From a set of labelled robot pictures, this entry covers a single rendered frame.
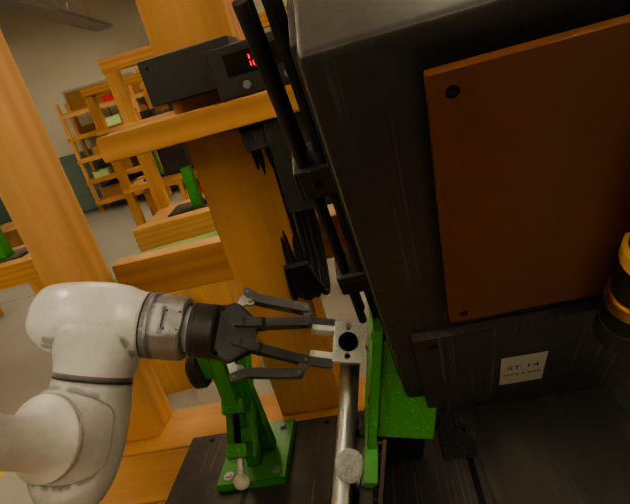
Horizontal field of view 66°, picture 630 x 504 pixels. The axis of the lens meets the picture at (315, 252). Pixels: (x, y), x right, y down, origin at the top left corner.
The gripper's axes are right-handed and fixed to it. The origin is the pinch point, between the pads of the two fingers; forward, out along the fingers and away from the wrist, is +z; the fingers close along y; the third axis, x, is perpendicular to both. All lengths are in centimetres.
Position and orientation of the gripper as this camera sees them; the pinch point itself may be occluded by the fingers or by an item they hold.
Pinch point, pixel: (336, 344)
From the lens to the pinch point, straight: 68.5
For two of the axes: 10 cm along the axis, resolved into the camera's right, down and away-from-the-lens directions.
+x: -0.5, 3.9, 9.2
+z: 9.9, 1.1, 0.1
